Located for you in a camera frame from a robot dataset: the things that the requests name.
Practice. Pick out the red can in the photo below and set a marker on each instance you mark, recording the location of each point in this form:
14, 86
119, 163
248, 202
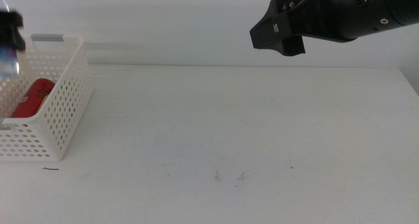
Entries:
32, 98

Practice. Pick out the white perforated plastic basket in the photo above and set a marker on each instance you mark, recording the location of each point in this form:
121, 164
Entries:
62, 112

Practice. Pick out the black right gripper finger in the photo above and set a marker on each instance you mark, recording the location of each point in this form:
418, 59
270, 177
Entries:
294, 46
271, 32

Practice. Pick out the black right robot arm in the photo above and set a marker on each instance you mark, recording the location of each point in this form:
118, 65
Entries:
389, 8

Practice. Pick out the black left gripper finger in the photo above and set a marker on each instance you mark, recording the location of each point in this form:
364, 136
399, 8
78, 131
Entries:
14, 27

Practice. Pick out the clear water bottle blue cap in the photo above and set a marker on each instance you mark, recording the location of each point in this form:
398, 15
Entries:
8, 58

